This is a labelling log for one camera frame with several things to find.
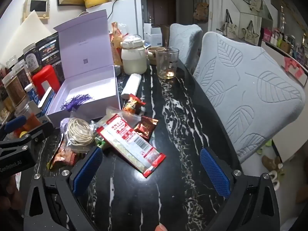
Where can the dark red small sachet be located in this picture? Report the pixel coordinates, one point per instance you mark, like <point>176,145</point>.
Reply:
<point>145,126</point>

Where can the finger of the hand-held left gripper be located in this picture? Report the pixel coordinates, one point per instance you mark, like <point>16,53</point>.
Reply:
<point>44,131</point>
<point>15,122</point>

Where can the grey leaf-pattern chair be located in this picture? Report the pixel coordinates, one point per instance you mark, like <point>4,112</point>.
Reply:
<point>252,89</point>
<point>185,41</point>

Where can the blue white small bottle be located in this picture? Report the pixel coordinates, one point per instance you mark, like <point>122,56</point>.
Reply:
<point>31,92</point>

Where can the white foam board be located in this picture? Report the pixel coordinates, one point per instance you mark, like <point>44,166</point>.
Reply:
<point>28,33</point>

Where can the white house-shaped cabinet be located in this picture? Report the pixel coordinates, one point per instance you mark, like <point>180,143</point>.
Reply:
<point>240,12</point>

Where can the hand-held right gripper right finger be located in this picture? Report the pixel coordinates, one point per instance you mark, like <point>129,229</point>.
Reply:
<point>215,175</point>

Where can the hanging tote bag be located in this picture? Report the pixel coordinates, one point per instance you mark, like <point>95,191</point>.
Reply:
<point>201,10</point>

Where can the red gold snack packet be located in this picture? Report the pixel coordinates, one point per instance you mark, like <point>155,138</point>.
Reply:
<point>131,104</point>

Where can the black printed box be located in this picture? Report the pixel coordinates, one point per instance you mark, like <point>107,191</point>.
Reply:
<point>49,50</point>

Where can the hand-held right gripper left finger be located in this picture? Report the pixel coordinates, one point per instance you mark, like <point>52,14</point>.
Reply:
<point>87,170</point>

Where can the red canister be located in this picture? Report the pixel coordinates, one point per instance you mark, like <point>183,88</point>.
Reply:
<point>47,78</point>

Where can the brown plush slipper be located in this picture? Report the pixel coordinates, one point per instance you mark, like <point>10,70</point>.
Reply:
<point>270,162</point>

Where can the red white long packet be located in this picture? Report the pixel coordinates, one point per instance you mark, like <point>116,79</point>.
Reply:
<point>130,139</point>

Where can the green snack packet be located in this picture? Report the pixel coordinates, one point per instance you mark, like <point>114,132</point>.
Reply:
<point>100,142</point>

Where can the blue white small box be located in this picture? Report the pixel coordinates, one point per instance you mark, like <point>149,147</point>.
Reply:
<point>45,99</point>

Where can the row of bottles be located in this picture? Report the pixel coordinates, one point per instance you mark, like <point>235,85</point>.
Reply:
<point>281,41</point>

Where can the white fridge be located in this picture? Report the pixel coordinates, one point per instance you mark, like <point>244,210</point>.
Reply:
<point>125,14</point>

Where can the amber jar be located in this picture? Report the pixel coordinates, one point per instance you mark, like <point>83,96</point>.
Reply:
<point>28,118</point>

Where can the brown gold snack packet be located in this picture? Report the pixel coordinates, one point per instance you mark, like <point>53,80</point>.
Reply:
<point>63,155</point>

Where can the white carton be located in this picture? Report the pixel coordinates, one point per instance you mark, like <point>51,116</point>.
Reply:
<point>154,37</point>

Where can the white long box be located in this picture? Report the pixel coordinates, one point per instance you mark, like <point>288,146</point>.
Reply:
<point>131,85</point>

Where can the pink white box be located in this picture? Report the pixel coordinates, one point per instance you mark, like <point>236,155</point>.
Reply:
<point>294,67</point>

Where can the person's right hand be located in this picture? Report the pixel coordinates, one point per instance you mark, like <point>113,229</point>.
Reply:
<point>161,227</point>

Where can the clear zip bag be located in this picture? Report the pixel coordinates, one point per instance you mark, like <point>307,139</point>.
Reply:
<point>113,113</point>

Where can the orange snack bag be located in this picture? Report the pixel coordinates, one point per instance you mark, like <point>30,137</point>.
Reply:
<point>116,37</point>

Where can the lavender gift box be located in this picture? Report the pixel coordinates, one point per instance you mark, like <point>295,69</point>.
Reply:
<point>84,43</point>

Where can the tan clay pot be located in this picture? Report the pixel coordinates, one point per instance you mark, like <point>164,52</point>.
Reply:
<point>151,54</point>

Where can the white slipper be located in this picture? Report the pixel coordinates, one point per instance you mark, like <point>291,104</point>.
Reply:
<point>274,178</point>

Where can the wall intercom panel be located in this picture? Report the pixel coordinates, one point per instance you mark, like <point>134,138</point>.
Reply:
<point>37,6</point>

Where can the glass cup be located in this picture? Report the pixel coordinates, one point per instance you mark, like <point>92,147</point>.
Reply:
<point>166,65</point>

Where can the brown door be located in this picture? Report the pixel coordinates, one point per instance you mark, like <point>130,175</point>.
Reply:
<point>161,7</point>

